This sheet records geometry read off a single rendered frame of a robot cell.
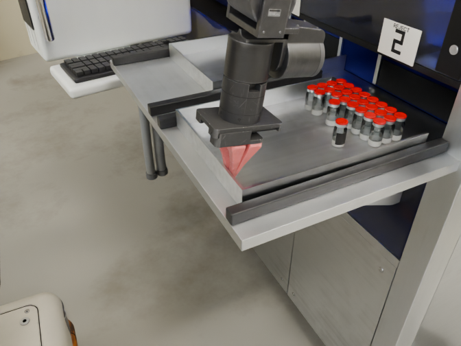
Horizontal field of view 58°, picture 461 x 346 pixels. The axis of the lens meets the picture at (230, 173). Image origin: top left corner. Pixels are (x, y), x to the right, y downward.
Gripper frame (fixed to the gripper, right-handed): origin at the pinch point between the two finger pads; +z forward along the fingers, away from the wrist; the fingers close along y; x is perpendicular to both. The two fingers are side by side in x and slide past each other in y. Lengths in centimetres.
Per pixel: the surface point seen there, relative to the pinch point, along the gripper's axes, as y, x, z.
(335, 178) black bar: 13.0, -7.7, -1.6
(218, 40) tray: 23, 54, -3
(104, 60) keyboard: -2, 73, 8
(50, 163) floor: -12, 162, 93
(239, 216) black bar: -2.6, -8.1, 1.3
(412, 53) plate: 34.0, 3.6, -16.0
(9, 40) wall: -20, 339, 79
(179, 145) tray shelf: -2.5, 13.8, 2.7
